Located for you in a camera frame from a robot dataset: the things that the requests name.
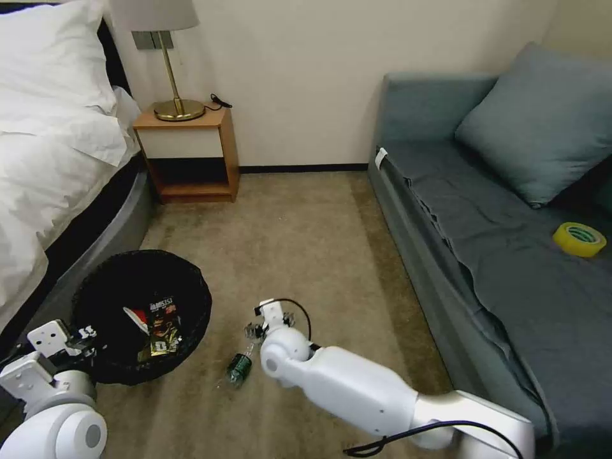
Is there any red and white wrapper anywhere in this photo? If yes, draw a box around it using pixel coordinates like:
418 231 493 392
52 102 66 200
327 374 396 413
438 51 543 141
122 306 152 337

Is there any wooden nightstand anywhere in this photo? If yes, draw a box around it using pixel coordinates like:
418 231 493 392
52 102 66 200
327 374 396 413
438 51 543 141
132 106 241 205

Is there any yellow tape roll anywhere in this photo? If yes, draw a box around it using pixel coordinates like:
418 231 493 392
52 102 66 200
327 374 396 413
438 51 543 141
552 221 608 259

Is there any grey wall switch panel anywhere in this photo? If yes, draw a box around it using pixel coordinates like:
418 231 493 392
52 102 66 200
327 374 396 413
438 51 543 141
131 30 175 52

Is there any grey-blue cushion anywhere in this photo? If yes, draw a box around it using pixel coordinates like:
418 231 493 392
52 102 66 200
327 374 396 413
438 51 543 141
453 41 612 210

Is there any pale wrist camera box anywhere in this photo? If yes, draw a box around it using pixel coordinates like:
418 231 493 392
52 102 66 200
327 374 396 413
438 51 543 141
258 300 284 329
26 319 73 358

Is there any dark printed snack packet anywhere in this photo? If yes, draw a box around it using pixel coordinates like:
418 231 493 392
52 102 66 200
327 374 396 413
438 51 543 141
137 301 184 363

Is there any grey-blue sofa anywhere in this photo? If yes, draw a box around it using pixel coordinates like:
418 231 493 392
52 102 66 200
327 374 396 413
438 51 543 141
367 71 612 443

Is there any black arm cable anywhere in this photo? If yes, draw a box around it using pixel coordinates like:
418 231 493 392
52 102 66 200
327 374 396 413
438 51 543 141
343 418 523 459

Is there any black headboard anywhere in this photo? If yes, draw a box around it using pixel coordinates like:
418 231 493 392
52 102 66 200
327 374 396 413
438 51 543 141
97 17 131 96

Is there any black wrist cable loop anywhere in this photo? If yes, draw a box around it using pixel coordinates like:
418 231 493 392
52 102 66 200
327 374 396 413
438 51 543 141
270 298 322 349

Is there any grey bed base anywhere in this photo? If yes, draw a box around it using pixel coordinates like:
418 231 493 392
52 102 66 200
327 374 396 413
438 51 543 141
0 152 157 364

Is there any brass table lamp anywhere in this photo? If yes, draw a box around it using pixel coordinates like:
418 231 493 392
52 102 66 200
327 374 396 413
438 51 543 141
110 0 207 122

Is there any white pillow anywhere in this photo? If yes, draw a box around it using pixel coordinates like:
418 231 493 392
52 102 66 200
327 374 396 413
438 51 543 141
0 0 120 136

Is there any green plastic bottle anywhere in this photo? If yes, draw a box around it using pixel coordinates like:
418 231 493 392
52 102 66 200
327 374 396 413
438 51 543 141
214 341 255 390

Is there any black round trash bin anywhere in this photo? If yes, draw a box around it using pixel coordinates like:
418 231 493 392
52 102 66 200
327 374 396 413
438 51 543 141
70 249 214 386

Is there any white duvet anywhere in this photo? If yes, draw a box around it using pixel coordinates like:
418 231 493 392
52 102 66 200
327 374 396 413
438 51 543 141
0 85 143 331

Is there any dark grey sofa sheet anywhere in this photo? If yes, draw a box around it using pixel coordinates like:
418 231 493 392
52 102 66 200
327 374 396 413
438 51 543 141
382 140 612 412

